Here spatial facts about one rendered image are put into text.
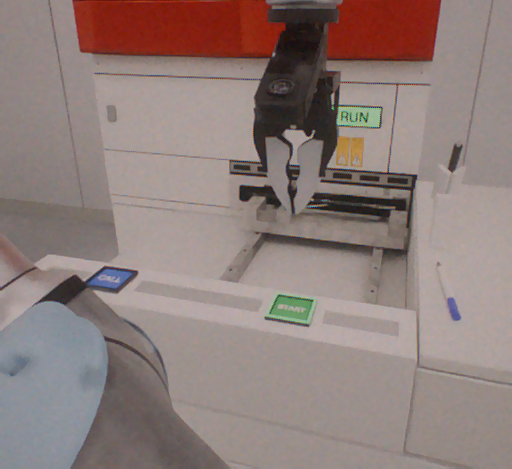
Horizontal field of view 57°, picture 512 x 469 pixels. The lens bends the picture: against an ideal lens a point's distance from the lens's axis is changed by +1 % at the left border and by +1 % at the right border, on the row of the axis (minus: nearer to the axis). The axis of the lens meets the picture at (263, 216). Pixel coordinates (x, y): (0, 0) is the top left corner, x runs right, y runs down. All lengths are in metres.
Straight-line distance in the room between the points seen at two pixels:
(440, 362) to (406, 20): 0.67
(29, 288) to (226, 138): 0.88
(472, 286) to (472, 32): 1.97
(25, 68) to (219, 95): 2.42
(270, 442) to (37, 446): 0.51
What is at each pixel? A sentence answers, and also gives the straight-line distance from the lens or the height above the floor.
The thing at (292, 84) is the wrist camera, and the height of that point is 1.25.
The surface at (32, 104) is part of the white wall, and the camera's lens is 3.49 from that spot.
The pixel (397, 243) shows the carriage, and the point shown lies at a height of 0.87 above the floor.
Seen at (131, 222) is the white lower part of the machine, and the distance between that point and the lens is 1.38.
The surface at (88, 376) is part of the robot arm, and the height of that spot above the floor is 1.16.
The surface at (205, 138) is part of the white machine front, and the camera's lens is 1.19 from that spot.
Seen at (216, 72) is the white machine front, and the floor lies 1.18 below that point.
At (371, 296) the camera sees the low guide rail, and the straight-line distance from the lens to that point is 0.85.
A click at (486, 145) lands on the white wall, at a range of 2.64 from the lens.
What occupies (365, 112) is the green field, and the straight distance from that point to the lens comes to 1.07.
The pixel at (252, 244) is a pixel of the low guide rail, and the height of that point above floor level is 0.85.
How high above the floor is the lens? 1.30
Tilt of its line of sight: 23 degrees down
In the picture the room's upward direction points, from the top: straight up
